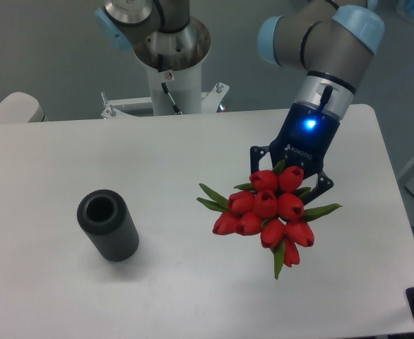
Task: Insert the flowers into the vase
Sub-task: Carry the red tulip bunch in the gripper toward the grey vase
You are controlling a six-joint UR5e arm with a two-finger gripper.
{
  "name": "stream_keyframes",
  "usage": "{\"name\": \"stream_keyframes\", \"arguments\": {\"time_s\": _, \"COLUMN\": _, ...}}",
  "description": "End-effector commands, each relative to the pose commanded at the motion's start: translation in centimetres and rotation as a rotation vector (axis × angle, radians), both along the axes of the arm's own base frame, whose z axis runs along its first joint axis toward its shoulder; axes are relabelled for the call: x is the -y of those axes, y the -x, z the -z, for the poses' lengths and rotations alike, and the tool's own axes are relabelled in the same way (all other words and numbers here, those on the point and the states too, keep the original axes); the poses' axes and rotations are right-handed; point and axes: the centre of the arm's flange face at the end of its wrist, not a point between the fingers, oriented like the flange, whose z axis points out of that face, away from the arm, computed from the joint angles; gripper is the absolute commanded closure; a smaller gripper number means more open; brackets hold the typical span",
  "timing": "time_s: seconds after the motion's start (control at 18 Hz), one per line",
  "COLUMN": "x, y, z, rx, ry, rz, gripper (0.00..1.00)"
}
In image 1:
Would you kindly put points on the dark grey ribbed vase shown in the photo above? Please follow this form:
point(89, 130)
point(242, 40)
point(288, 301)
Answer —
point(104, 217)

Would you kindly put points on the white robot pedestal with base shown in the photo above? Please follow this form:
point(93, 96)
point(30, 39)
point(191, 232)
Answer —
point(173, 64)

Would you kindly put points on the white chair back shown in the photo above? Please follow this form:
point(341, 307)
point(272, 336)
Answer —
point(21, 108)

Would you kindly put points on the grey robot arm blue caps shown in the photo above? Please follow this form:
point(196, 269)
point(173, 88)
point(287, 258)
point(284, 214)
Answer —
point(333, 41)

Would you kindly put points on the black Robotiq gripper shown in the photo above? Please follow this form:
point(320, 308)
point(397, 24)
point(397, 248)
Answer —
point(303, 140)

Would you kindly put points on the red tulip bouquet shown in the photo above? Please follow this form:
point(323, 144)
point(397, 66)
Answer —
point(272, 205)

